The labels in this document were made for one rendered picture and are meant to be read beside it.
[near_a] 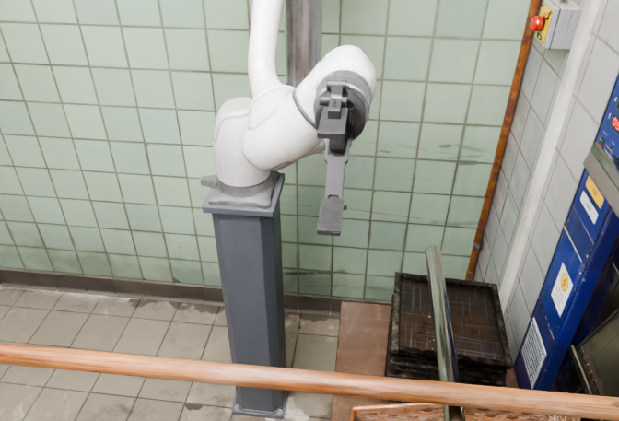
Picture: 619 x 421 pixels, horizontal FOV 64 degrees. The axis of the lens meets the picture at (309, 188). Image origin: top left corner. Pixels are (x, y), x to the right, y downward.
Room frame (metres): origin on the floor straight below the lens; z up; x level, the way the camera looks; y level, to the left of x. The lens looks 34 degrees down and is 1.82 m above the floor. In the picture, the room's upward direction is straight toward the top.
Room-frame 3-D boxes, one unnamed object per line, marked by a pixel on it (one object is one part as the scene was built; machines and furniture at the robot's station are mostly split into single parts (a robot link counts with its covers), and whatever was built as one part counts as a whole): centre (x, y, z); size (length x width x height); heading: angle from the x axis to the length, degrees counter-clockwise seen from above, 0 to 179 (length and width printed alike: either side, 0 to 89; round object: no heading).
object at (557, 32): (1.30, -0.64, 1.46); 0.10 x 0.07 x 0.10; 173
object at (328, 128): (0.52, -0.03, 1.56); 0.07 x 0.03 x 0.01; 173
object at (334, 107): (0.55, -0.03, 1.58); 0.05 x 0.01 x 0.03; 173
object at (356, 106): (0.66, -0.04, 1.49); 0.09 x 0.07 x 0.08; 173
